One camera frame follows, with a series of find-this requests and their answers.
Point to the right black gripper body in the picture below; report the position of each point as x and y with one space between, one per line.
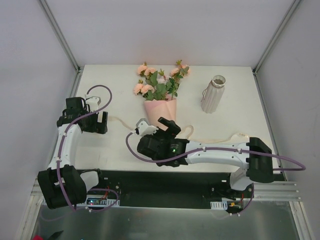
165 131

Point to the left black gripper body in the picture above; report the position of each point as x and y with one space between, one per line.
100 124

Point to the pink paper wrapping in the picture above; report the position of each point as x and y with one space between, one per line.
160 108

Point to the pink flowers with green leaves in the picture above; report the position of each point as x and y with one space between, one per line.
156 85

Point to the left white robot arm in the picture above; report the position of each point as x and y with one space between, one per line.
61 184

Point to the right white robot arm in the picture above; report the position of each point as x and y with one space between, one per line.
252 158

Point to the white ribbed ceramic vase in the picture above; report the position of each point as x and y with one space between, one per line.
213 93

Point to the red object at bottom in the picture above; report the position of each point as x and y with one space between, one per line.
37 237

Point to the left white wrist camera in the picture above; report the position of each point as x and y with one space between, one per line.
92 102

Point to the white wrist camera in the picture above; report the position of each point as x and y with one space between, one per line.
92 102
144 128

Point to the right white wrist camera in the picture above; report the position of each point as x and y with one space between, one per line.
144 128

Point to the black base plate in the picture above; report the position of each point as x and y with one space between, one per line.
174 190

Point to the left white cable duct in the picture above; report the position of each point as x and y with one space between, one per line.
94 202

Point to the white cable duct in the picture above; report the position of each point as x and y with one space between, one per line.
226 204
94 202

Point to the right white cable duct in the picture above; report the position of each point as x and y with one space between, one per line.
226 204

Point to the aluminium front rail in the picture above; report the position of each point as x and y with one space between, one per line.
279 190

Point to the left aluminium frame post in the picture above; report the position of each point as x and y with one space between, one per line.
59 34

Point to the aluminium frame post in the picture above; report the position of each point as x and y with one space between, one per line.
277 34
59 34

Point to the right aluminium frame post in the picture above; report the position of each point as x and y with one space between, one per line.
277 34

